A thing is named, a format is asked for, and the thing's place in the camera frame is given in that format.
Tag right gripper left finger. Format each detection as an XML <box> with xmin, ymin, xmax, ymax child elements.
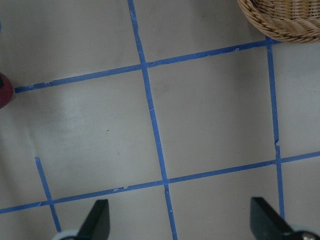
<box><xmin>75</xmin><ymin>199</ymin><xmax>111</xmax><ymax>240</ymax></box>

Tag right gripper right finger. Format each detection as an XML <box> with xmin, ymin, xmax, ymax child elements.
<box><xmin>250</xmin><ymin>197</ymin><xmax>294</xmax><ymax>240</ymax></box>

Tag red striped apple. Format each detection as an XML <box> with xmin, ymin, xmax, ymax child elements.
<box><xmin>0</xmin><ymin>73</ymin><xmax>15</xmax><ymax>109</ymax></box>

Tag wicker basket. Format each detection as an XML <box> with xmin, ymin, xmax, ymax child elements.
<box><xmin>237</xmin><ymin>0</ymin><xmax>320</xmax><ymax>44</ymax></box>

